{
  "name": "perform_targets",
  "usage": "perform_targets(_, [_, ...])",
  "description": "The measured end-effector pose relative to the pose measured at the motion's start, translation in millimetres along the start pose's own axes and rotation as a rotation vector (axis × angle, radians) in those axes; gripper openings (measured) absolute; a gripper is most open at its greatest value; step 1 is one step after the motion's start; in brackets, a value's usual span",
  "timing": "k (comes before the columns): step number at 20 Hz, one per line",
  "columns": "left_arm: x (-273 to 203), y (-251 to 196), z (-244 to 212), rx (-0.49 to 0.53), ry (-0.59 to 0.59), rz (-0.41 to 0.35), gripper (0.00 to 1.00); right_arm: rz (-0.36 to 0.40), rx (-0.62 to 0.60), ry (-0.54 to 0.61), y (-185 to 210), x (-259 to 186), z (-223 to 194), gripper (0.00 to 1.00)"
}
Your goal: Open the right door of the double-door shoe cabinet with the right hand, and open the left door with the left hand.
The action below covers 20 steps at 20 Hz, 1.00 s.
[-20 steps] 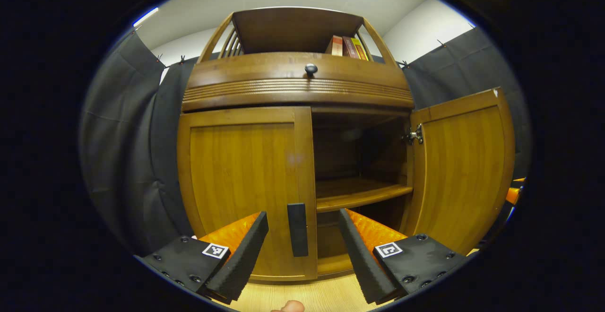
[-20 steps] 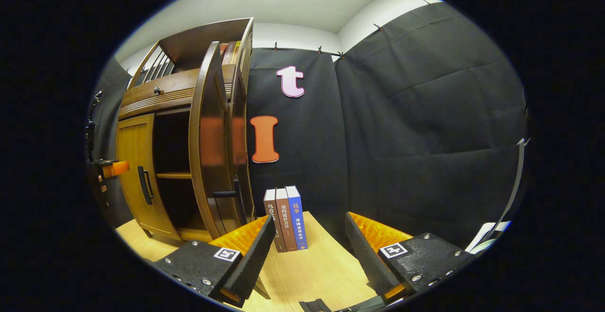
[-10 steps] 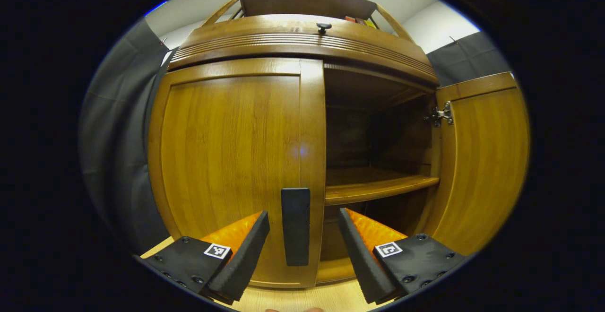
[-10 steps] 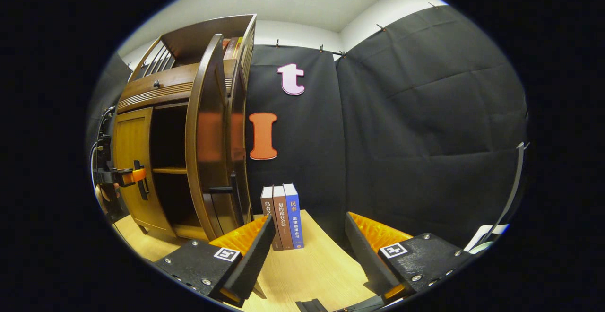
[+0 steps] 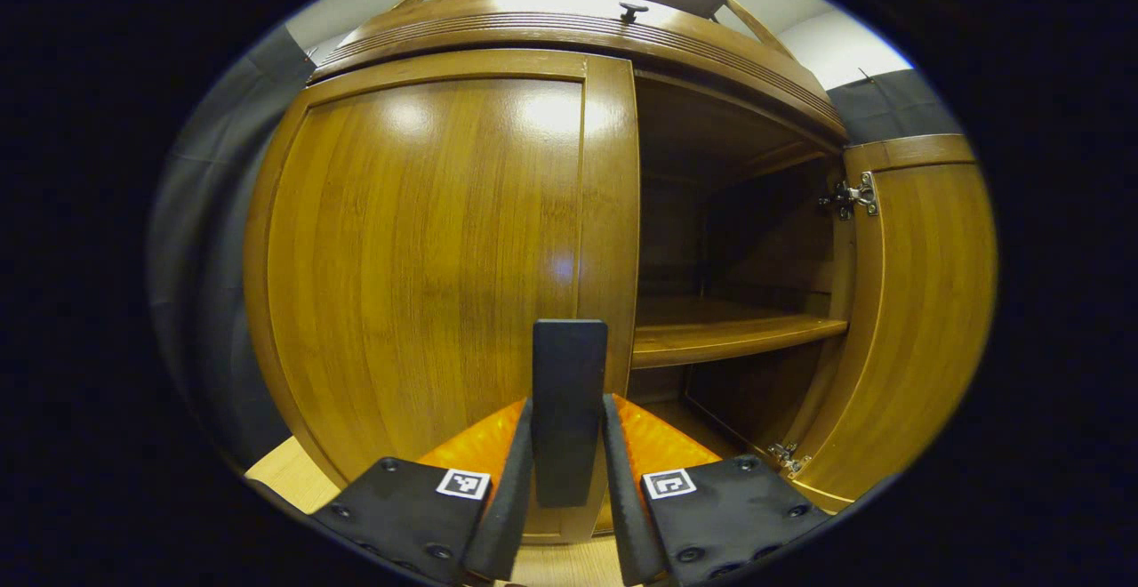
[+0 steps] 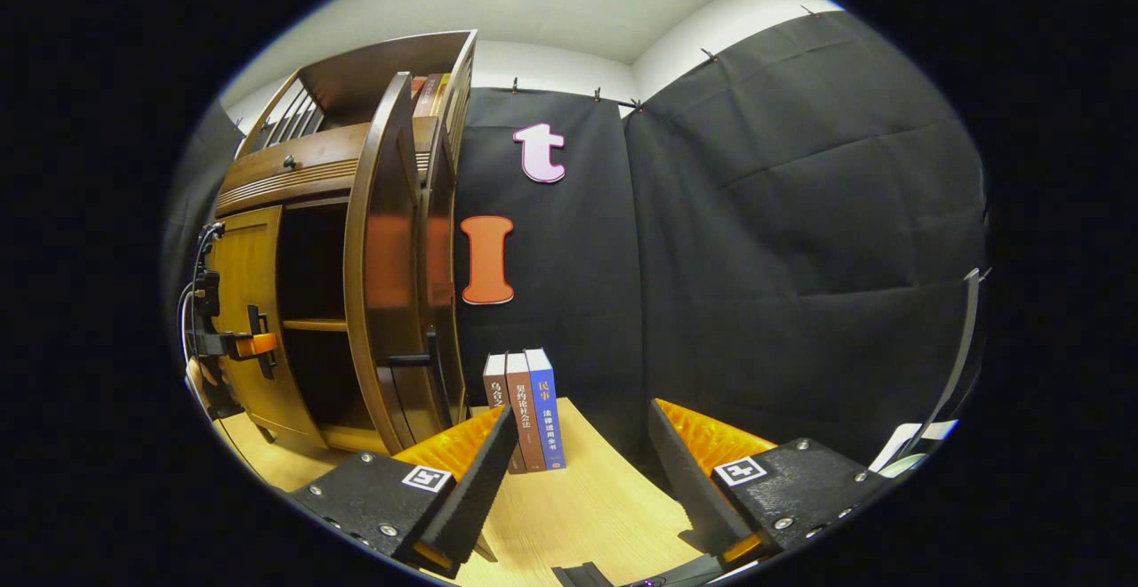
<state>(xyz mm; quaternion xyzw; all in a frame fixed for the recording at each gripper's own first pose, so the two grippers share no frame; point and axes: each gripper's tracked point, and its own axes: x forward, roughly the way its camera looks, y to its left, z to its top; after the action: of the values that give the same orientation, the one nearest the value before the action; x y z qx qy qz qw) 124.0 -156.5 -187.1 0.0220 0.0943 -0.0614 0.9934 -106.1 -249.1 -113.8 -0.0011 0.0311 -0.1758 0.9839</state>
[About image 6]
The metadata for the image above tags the wooden cabinet drawer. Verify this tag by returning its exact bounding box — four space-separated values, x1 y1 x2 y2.
216 116 441 219

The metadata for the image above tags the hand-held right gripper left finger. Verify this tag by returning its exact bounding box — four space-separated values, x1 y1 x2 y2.
286 405 521 579

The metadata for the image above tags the black backdrop cloth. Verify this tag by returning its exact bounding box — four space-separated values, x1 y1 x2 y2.
164 11 988 463

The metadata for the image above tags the wooden double-door shoe cabinet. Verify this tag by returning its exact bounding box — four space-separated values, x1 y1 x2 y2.
213 29 478 456

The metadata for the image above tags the wooden cabinet door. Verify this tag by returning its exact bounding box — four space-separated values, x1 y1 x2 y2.
213 205 325 450
344 71 443 456

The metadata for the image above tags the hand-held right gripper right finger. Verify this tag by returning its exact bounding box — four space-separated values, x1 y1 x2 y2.
647 398 890 566

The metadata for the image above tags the blue standing book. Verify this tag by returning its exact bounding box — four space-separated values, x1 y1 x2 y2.
525 348 567 470

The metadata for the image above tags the grey metal bar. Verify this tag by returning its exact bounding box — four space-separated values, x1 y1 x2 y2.
889 267 992 474

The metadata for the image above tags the white object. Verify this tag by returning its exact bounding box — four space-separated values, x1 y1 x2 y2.
874 421 960 478

